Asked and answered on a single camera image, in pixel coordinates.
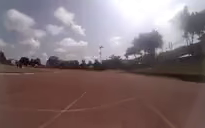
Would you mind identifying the pole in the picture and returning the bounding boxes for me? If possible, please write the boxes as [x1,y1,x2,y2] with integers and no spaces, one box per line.
[98,45,104,63]

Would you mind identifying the red track surface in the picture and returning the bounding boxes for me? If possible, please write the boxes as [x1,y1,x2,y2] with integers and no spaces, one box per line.
[0,68,205,128]

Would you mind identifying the large dark tree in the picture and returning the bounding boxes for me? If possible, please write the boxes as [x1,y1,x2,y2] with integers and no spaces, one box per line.
[124,29,164,63]

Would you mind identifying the grass bank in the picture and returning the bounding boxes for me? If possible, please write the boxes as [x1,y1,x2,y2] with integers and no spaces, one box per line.
[129,63,205,84]

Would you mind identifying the long low building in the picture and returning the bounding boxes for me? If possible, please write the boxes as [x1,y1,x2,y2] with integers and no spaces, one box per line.
[156,33,205,68]

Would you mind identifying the grass field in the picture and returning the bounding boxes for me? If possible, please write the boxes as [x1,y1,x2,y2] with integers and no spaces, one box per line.
[0,63,68,74]

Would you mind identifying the tall trees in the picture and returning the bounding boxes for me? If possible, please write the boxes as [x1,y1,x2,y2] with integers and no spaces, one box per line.
[171,5,205,46]

